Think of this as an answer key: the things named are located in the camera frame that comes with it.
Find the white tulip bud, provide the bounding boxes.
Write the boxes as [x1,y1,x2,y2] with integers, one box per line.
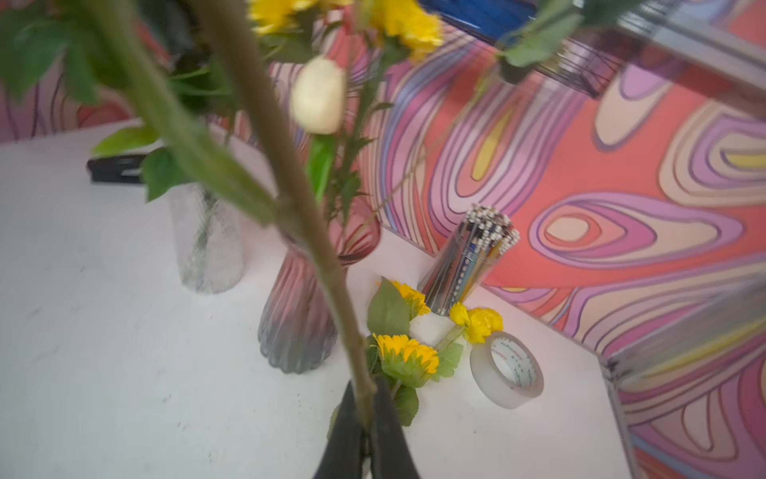
[290,55,349,205]

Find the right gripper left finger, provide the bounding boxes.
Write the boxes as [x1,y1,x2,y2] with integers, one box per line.
[313,382,365,479]

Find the grey tape roll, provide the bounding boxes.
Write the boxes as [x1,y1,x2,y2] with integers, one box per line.
[470,331,545,409]

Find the clear textured glass vase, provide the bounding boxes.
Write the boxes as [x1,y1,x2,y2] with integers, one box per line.
[168,183,245,295]

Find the black stapler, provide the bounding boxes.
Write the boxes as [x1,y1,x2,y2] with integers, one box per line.
[86,154,147,185]

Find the yellow sunflower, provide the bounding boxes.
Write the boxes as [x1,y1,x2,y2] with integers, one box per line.
[70,1,376,430]

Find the back black wire basket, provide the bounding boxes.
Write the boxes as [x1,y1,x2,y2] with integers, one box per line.
[498,36,626,99]

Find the yellow carnation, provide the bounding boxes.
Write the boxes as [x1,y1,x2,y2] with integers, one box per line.
[361,0,444,62]

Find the yellow rose spray stem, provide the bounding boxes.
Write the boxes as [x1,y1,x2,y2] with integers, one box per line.
[373,281,504,369]

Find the blue object in basket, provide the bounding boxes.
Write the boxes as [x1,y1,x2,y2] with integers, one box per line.
[419,0,538,44]

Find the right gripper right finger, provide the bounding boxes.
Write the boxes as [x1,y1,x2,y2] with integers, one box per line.
[369,376,420,479]

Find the grey blue rose bunch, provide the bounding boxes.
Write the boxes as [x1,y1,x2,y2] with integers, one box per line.
[1,1,253,208]

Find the ribbed pink grey vase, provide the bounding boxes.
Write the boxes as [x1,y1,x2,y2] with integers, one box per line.
[257,198,381,374]

